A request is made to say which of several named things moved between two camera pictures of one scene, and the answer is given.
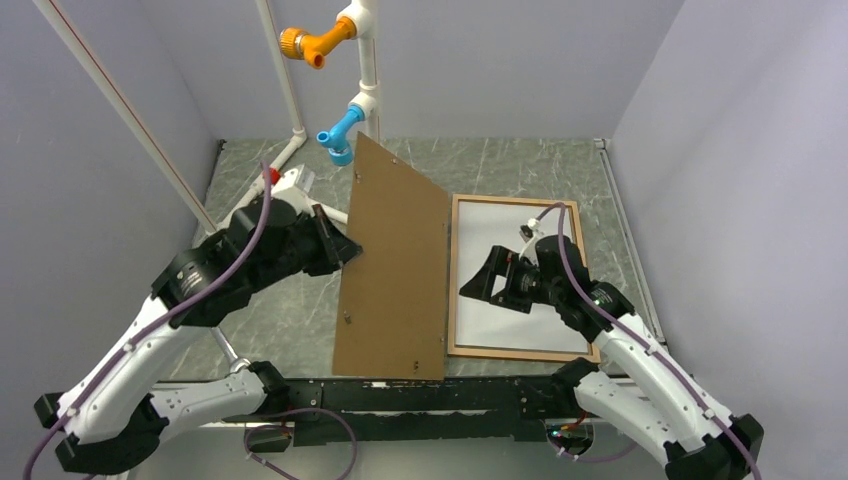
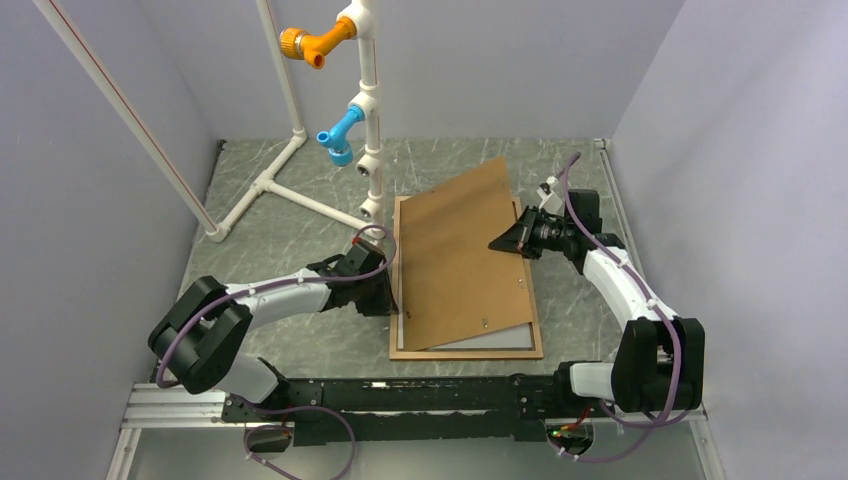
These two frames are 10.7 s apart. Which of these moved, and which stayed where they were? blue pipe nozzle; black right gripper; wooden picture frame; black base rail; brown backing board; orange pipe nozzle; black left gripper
Moved: black right gripper; black left gripper; brown backing board; wooden picture frame
Stayed: orange pipe nozzle; black base rail; blue pipe nozzle
